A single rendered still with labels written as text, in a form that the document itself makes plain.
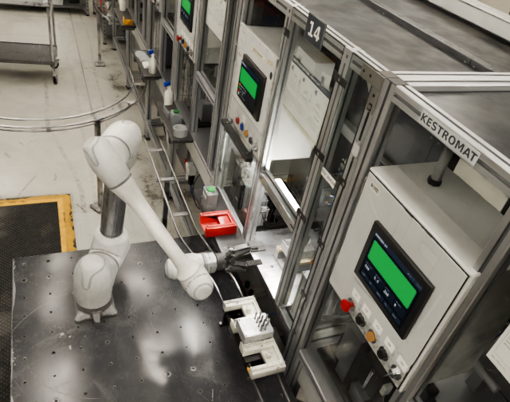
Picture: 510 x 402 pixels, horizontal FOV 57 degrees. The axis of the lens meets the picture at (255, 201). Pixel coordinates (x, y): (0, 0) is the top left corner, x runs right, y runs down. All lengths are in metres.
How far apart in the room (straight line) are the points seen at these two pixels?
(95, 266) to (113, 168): 0.51
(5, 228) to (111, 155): 2.13
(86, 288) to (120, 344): 0.28
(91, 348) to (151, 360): 0.26
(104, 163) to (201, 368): 0.95
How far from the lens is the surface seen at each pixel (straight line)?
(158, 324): 2.23
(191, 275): 1.82
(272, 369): 1.91
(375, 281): 1.35
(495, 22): 2.13
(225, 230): 2.31
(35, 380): 2.13
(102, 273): 2.11
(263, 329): 1.95
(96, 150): 1.75
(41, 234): 3.69
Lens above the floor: 2.45
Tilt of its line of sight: 37 degrees down
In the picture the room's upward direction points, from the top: 12 degrees clockwise
